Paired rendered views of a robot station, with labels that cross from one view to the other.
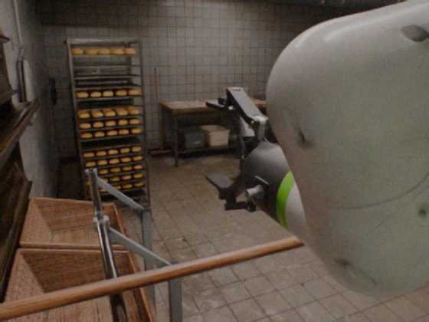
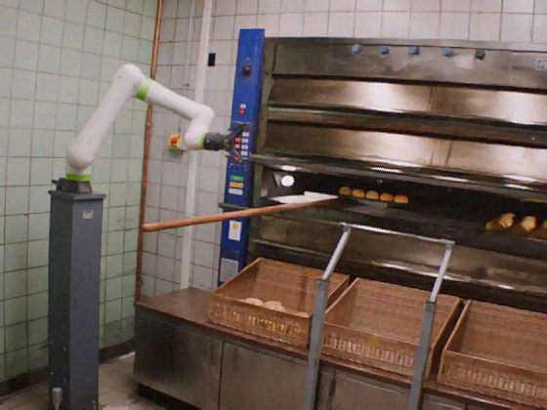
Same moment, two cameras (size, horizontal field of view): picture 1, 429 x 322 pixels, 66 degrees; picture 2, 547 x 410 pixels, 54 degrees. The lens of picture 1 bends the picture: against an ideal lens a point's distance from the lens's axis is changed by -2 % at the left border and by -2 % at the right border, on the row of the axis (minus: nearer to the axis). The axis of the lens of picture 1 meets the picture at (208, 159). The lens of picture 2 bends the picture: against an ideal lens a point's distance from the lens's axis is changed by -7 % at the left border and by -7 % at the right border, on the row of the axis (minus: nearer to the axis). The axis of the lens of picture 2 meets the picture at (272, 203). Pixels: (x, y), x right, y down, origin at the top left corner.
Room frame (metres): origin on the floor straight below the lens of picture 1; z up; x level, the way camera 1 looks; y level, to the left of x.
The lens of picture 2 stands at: (2.70, -1.55, 1.53)
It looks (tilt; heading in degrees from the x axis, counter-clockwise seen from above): 7 degrees down; 142
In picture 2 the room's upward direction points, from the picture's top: 5 degrees clockwise
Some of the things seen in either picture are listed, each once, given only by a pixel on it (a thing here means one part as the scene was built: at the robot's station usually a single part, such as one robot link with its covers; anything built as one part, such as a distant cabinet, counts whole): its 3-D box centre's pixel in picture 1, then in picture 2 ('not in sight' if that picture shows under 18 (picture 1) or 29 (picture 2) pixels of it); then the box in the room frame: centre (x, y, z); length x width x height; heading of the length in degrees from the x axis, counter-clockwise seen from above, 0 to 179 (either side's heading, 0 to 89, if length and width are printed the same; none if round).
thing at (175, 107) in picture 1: (228, 128); not in sight; (5.64, -0.35, 0.45); 2.20 x 0.80 x 0.90; 112
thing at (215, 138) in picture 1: (214, 135); not in sight; (5.53, -0.09, 0.35); 0.50 x 0.36 x 0.24; 23
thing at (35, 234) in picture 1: (76, 231); (513, 350); (1.62, 0.72, 0.72); 0.56 x 0.49 x 0.28; 22
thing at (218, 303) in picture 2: not in sight; (279, 299); (0.52, 0.28, 0.72); 0.56 x 0.49 x 0.28; 23
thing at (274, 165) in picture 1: (291, 186); (214, 142); (0.37, -0.10, 1.49); 0.12 x 0.06 x 0.09; 113
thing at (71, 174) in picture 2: not in sight; (79, 159); (0.08, -0.67, 1.36); 0.16 x 0.13 x 0.19; 164
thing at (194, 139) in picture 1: (190, 137); not in sight; (5.38, 0.30, 0.35); 0.50 x 0.36 x 0.24; 22
